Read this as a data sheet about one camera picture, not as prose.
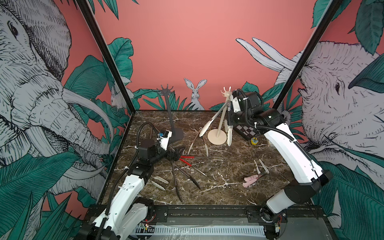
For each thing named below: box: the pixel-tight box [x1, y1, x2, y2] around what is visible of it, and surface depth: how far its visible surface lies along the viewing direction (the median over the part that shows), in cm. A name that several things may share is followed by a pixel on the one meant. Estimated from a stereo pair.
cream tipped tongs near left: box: [151, 176, 169, 191], surface depth 85 cm
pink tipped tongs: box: [242, 171, 269, 188], surface depth 85 cm
